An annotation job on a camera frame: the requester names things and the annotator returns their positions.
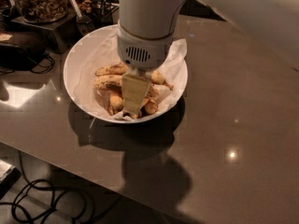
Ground box on floor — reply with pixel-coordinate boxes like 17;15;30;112
0;160;21;199

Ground dark wooden stand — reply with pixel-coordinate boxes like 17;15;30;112
11;8;81;54

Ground white bowl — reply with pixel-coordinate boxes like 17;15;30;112
63;24;189;124

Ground small yellow banana left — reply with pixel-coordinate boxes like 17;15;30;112
108;91;123;116

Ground metal scoop with label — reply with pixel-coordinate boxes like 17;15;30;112
69;0;94;36

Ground black wire rack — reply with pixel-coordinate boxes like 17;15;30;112
93;0;119;28

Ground small banana bottom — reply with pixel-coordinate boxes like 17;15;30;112
129;110;142;119

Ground black device on table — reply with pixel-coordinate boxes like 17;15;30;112
0;43;32;71

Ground white paper liner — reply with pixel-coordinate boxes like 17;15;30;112
72;28;188;122

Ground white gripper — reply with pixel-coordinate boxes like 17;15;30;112
117;21;174;115

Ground black cable on table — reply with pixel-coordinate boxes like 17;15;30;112
0;51;56;77

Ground black cable on floor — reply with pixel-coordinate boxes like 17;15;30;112
0;151;122;224

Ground small yellow banana right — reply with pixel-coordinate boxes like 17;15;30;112
143;100;158;115

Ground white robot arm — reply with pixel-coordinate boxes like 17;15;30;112
117;0;299;114

